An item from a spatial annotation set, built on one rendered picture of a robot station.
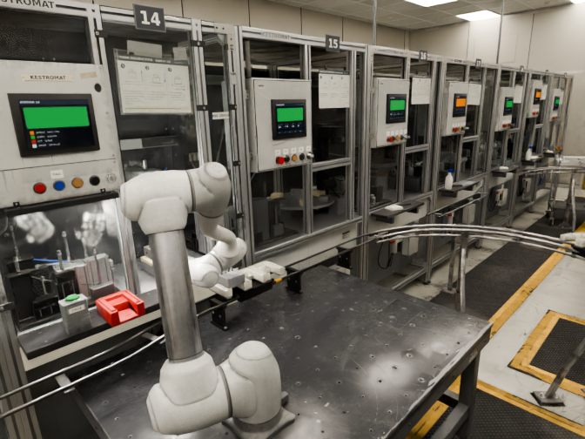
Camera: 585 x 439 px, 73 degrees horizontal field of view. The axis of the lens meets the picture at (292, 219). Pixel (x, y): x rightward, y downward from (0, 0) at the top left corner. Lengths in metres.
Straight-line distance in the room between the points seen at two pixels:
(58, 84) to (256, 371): 1.15
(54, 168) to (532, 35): 8.85
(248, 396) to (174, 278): 0.41
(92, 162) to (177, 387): 0.88
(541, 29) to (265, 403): 8.86
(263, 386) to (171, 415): 0.27
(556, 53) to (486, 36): 1.39
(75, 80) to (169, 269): 0.79
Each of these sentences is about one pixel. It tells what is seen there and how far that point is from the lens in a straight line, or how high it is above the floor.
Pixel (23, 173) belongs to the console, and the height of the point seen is 1.47.
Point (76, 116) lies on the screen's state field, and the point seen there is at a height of 1.65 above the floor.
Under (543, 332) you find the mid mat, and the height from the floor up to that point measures 0.01.
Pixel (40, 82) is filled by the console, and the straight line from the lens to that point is 1.61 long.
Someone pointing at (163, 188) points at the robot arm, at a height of 1.45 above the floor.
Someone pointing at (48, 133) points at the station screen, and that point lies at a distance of 1.58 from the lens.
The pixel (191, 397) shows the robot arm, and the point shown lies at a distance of 1.23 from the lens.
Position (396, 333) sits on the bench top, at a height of 0.68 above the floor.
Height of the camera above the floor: 1.66
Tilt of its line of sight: 16 degrees down
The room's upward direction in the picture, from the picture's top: 2 degrees counter-clockwise
